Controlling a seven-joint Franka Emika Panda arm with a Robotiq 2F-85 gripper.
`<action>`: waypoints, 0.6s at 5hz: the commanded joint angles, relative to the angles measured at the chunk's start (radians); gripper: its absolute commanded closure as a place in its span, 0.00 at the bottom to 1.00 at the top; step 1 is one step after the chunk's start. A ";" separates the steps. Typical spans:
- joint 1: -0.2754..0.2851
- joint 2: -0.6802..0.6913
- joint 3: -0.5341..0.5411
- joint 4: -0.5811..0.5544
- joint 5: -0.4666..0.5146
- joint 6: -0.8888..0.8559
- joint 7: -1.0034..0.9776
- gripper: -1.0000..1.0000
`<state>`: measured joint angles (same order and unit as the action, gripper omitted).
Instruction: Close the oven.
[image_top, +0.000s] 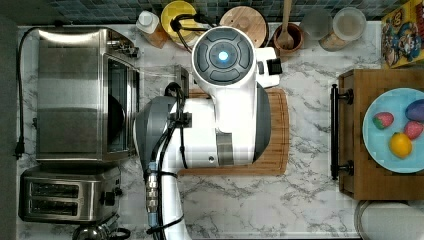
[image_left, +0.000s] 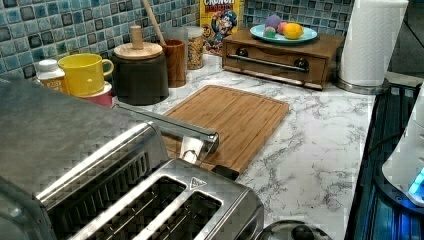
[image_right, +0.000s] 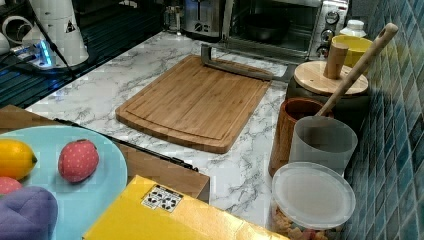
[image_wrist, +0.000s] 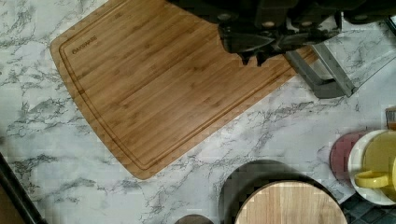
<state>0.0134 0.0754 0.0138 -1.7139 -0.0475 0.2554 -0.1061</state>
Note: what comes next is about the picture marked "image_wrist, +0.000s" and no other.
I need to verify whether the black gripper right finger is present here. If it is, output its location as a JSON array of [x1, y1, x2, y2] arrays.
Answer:
[[256, 18, 342, 66]]

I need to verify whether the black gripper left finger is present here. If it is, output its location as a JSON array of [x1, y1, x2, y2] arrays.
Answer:
[[218, 25, 275, 65]]

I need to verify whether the bamboo cutting board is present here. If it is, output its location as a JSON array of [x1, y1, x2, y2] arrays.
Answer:
[[49, 0, 318, 180]]

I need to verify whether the pink round coaster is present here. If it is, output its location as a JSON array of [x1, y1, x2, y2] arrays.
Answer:
[[330, 131, 367, 187]]

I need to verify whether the white plate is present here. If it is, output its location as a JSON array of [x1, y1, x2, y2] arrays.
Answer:
[[347, 130, 395, 206]]

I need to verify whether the black round pan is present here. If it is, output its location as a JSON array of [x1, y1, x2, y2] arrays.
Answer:
[[219, 160, 335, 224]]

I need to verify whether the yellow mug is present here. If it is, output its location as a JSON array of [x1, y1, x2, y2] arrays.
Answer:
[[354, 131, 396, 201]]

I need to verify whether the round wooden lid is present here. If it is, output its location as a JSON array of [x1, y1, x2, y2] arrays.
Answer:
[[233, 181, 347, 224]]

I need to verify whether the dark checkered cloth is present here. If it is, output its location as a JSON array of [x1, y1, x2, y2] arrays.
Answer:
[[341, 193, 396, 224]]

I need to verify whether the small brown round object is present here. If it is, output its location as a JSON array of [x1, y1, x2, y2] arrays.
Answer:
[[175, 214, 214, 224]]

